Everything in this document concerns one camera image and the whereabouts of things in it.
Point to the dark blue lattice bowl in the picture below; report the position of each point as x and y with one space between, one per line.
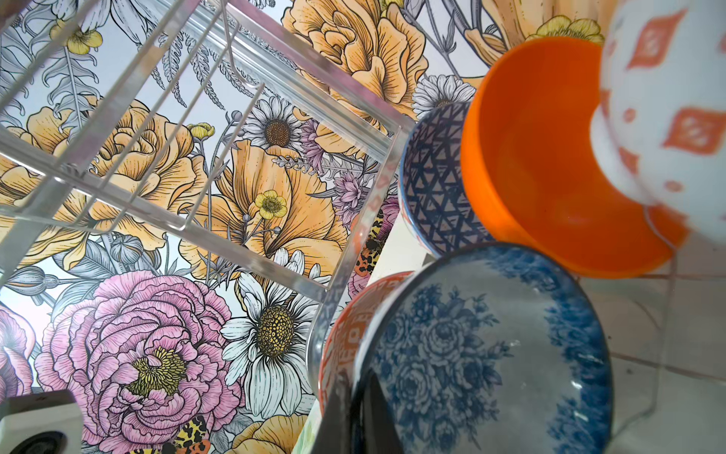
431 195

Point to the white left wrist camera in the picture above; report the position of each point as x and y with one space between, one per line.
41 423

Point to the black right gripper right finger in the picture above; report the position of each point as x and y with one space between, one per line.
378 430

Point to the chrome wire dish rack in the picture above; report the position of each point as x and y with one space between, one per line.
220 130

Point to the blue floral white bowl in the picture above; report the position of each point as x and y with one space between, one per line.
494 348

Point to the plain orange bowl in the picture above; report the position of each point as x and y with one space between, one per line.
532 178

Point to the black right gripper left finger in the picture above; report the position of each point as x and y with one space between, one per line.
334 435

